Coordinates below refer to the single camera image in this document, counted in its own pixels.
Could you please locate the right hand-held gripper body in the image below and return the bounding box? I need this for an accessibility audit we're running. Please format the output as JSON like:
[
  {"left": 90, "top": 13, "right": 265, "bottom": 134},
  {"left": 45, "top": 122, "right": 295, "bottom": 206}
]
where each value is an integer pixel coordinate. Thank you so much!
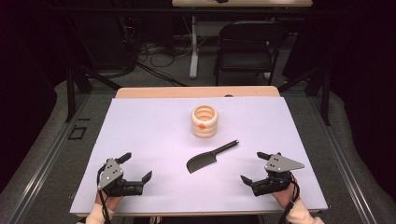
[{"left": 250, "top": 153, "right": 305, "bottom": 197}]

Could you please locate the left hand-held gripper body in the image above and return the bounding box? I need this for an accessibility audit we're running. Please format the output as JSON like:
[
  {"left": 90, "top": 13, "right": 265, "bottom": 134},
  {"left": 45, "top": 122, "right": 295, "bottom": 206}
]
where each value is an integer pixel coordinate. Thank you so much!
[{"left": 96, "top": 158, "right": 146, "bottom": 198}]

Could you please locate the black kitchen knife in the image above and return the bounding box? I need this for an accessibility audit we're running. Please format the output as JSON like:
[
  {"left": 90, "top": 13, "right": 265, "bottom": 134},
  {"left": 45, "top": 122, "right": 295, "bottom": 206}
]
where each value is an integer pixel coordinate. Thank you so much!
[{"left": 186, "top": 139, "right": 240, "bottom": 175}]

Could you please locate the cream ribbed utensil holder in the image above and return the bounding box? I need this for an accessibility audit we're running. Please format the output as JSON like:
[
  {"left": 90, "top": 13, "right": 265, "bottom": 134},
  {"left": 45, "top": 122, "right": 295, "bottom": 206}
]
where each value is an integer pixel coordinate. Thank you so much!
[{"left": 191, "top": 105, "right": 219, "bottom": 139}]

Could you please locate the person's left hand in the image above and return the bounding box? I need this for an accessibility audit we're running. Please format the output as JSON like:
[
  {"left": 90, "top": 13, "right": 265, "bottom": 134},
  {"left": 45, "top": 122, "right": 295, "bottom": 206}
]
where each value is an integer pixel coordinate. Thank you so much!
[{"left": 94, "top": 190, "right": 124, "bottom": 211}]

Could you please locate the person's right hand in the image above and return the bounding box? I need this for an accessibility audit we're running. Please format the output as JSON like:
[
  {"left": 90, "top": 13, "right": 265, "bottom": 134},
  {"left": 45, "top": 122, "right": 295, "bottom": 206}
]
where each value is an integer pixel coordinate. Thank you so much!
[{"left": 272, "top": 175, "right": 302, "bottom": 210}]

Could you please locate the white table mat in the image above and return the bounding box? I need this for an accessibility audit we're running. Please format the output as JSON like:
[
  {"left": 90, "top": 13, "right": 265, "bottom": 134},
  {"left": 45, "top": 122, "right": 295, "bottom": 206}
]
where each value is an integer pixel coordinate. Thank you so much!
[{"left": 69, "top": 96, "right": 329, "bottom": 216}]

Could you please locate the wooden table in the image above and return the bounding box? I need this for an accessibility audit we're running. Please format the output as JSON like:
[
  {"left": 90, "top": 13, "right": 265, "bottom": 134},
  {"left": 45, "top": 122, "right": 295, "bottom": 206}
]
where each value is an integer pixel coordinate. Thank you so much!
[{"left": 75, "top": 86, "right": 322, "bottom": 218}]

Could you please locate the black metal stand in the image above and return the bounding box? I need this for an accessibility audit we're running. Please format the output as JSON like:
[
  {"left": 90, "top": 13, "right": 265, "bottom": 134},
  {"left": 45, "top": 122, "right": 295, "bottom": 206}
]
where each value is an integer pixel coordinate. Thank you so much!
[
  {"left": 277, "top": 65, "right": 332, "bottom": 127},
  {"left": 64, "top": 65, "right": 123, "bottom": 123}
]

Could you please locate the black folding chair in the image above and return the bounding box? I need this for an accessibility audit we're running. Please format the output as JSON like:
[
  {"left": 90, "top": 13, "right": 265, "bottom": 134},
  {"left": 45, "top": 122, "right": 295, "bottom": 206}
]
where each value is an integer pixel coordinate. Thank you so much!
[{"left": 213, "top": 20, "right": 290, "bottom": 87}]

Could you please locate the white desk leg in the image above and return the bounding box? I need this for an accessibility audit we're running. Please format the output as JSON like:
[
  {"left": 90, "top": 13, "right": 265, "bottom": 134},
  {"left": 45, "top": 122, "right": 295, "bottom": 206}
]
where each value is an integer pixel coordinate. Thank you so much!
[{"left": 189, "top": 15, "right": 201, "bottom": 80}]

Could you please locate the light wooden desk top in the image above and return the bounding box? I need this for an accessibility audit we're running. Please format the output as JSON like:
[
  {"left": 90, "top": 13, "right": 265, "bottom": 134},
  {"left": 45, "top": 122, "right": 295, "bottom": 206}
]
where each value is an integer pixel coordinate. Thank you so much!
[{"left": 171, "top": 0, "right": 314, "bottom": 8}]

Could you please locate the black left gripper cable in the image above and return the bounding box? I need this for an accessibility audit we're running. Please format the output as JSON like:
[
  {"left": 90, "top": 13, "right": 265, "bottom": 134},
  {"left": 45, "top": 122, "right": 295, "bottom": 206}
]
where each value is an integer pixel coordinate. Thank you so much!
[{"left": 96, "top": 164, "right": 114, "bottom": 224}]

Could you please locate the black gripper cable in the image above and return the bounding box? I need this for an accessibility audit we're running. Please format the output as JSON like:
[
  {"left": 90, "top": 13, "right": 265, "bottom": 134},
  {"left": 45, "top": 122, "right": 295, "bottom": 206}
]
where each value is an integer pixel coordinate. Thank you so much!
[
  {"left": 96, "top": 164, "right": 114, "bottom": 224},
  {"left": 277, "top": 174, "right": 302, "bottom": 224}
]

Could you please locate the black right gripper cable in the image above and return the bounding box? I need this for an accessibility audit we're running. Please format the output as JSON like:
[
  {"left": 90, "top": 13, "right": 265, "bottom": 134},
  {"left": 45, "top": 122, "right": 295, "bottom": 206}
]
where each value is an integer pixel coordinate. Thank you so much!
[{"left": 277, "top": 174, "right": 302, "bottom": 224}]

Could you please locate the grey metal floor rail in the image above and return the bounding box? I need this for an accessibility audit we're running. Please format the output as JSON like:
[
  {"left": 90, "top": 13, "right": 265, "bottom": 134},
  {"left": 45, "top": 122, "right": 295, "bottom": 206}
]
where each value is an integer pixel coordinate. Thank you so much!
[
  {"left": 306, "top": 96, "right": 378, "bottom": 224},
  {"left": 8, "top": 92, "right": 92, "bottom": 224}
]

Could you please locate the bundle of floor cables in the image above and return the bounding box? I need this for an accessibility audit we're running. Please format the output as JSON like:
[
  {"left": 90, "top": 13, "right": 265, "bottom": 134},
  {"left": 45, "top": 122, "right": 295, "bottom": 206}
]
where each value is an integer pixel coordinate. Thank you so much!
[{"left": 135, "top": 38, "right": 190, "bottom": 88}]

